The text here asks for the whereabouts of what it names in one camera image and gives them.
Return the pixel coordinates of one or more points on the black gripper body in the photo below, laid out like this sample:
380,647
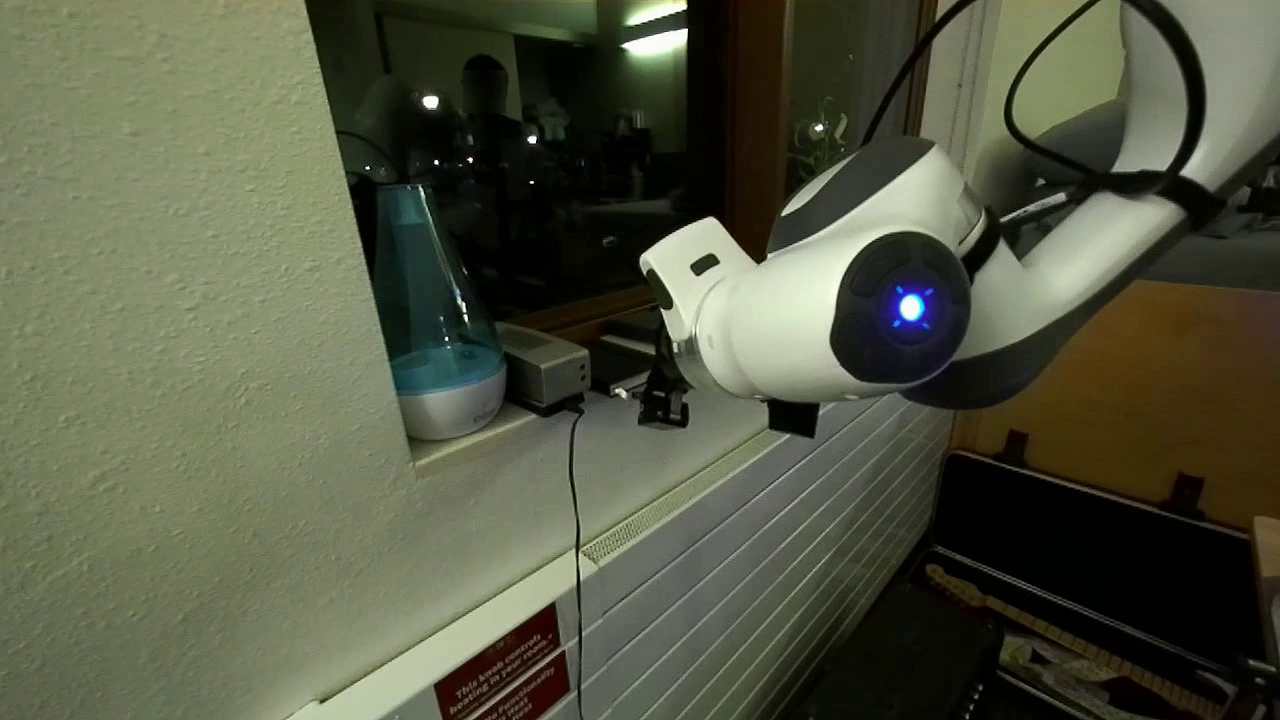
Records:
669,342

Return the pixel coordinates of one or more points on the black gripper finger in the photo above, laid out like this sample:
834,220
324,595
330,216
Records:
665,402

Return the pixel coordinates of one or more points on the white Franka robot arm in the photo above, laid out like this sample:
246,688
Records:
800,321

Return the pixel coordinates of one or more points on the small grey metal box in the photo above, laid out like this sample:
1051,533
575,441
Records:
544,365

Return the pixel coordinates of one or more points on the white slatted radiator cover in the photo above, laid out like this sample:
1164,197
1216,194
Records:
745,561

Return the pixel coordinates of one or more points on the blue flask-shaped humidifier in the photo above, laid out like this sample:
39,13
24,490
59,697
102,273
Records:
435,346

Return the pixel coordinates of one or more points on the dark red warning sign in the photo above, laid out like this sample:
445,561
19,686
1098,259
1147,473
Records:
506,674

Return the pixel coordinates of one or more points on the light wooden strip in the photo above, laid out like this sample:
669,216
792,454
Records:
975,591

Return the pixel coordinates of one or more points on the black long case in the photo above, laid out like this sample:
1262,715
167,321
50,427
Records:
1092,561

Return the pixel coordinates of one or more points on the tan wooden board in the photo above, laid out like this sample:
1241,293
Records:
1135,402

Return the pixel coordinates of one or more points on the beige block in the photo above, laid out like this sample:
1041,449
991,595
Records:
1266,572

